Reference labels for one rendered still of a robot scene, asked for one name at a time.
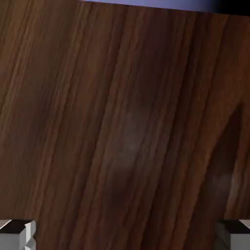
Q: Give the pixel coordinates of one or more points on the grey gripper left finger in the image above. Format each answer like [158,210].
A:
[13,239]

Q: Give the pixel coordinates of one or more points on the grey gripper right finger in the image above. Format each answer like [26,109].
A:
[237,239]

